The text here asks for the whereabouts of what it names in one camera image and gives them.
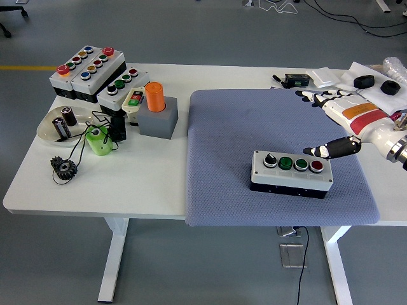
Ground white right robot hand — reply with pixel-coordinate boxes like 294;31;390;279
294;89;407;159

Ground four-button control box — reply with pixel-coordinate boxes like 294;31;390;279
249;149;334;200
97;66;150;117

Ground five-button box red mushroom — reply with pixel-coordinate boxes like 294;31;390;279
48;45;99;97
70;46;127;104

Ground white foam sheet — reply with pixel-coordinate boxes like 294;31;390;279
336;61;407;117

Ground clear bubble wrap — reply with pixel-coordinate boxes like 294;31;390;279
381;57;407;85

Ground black meter module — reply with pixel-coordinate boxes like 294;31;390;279
284;73;310;89

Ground grey-blue textured mat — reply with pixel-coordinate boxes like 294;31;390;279
184;88;381;228

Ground white table leg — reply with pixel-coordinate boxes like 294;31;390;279
97;217;130;302
320;225;354;305

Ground metal floor socket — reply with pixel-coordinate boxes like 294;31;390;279
276;226;308;269

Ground grey block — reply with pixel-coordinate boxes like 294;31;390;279
137;97;179;140

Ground orange cylinder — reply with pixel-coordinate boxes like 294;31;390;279
144;81;166;113

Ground small black device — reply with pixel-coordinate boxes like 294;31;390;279
109;114;127;142

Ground green plastic cylinder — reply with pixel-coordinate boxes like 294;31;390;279
84;126;114;156

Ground black cylindrical capacitor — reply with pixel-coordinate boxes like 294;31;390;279
52;116;71;140
60;107;78;127

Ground black metal gear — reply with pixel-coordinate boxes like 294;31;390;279
50;156;79;182

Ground clear shallow dish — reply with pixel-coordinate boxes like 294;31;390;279
36;105;96;147

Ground black office chair base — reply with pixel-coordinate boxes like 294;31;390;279
0;5;29;39

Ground brass valve red handle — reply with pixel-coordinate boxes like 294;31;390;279
391;109;407;132

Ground black floor cables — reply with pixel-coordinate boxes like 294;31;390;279
301;0;407;38

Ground white floor cable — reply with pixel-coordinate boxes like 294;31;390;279
257;0;300;15

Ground black floor cable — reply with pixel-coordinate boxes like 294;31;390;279
294;226;310;305

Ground beige three-button pendant switch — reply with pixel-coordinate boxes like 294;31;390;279
121;87;147;116

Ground thin black wire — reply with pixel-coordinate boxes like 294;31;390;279
52;110;128;186

